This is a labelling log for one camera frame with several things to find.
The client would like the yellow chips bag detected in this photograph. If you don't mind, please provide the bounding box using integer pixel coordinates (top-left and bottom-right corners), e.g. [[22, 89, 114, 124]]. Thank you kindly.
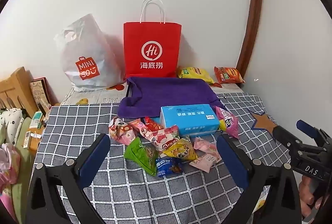
[[177, 66, 216, 84]]

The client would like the pink strawberry snack packet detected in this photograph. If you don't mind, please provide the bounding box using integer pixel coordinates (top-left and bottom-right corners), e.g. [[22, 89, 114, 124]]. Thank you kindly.
[[129, 120, 148, 140]]

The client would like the orange chips bag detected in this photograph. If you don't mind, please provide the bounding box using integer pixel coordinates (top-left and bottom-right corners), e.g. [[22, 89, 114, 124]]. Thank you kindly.
[[214, 66, 245, 84]]

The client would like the grey checked blanket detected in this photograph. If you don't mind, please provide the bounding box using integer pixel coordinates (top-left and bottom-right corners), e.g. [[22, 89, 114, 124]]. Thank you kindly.
[[31, 93, 293, 224]]

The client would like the pink bear snack packet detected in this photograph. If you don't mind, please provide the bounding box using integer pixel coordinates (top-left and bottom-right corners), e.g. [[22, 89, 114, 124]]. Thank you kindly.
[[108, 117, 138, 145]]

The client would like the white remote control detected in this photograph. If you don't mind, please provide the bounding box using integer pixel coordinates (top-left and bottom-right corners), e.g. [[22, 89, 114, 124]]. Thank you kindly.
[[22, 132, 33, 149]]

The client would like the yellow cracker snack packet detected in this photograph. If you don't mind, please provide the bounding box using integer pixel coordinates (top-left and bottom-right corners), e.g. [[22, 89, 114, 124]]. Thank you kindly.
[[163, 136, 198, 162]]

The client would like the purple towel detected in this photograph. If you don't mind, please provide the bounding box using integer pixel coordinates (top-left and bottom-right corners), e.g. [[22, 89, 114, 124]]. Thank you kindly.
[[117, 77, 226, 121]]

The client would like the brown wooden door frame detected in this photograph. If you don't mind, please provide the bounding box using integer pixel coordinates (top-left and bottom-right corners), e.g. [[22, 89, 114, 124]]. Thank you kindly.
[[237, 0, 264, 75]]

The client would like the red white snack packet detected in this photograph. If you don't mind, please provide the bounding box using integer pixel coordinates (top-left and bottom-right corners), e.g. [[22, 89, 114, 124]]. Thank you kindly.
[[141, 125, 181, 152]]

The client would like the pale pink snack packet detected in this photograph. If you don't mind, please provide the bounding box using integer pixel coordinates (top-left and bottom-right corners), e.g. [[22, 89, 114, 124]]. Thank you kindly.
[[189, 153, 222, 173], [193, 137, 217, 154]]

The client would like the green snack packet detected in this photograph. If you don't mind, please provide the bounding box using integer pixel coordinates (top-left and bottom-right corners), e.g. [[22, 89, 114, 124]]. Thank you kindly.
[[124, 138, 159, 176]]

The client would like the patterned book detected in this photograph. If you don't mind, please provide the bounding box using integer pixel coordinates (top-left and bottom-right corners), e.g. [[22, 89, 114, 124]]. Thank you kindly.
[[29, 77, 59, 110]]

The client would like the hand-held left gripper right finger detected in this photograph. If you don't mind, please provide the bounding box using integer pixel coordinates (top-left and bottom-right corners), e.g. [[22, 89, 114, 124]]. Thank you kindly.
[[216, 133, 303, 224]]

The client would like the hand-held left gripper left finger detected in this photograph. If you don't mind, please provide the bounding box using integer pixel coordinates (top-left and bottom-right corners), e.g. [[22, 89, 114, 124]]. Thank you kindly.
[[26, 133, 112, 224]]

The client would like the red paper bag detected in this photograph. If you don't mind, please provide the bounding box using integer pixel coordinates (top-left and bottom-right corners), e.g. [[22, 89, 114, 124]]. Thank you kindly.
[[123, 0, 182, 79]]

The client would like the red gold-print snack packet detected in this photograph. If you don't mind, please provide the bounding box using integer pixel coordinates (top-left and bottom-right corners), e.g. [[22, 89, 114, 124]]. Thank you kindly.
[[144, 117, 164, 131]]

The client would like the person's right hand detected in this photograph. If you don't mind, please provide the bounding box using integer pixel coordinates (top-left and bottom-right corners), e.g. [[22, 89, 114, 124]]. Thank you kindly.
[[298, 176, 325, 218]]

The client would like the pink yellow-edged snack packet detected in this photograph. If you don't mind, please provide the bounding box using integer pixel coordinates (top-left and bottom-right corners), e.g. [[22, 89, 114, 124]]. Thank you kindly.
[[215, 106, 239, 139]]

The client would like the small blue snack packet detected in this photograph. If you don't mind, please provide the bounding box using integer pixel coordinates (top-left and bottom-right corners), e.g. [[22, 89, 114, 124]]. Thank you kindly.
[[155, 157, 183, 178]]

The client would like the blue tissue pack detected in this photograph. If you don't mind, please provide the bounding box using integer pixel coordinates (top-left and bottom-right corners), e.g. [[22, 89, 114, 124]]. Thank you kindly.
[[160, 104, 221, 137]]

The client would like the white plastic bag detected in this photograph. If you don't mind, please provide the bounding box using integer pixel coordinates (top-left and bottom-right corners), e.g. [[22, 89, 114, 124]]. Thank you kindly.
[[54, 14, 127, 92]]

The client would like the pink cloth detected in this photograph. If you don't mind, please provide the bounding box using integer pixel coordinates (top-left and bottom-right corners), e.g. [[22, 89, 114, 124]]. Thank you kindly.
[[0, 143, 21, 185]]

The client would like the white dotted cloth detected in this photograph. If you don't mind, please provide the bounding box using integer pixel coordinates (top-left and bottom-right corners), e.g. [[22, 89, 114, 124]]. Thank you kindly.
[[0, 108, 24, 147]]

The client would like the white teal small box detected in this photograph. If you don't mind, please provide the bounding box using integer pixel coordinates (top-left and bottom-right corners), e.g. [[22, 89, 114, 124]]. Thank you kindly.
[[30, 111, 43, 128]]

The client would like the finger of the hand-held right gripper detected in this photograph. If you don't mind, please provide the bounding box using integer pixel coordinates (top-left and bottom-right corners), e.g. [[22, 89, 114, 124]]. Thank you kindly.
[[272, 125, 306, 156], [296, 119, 332, 146]]

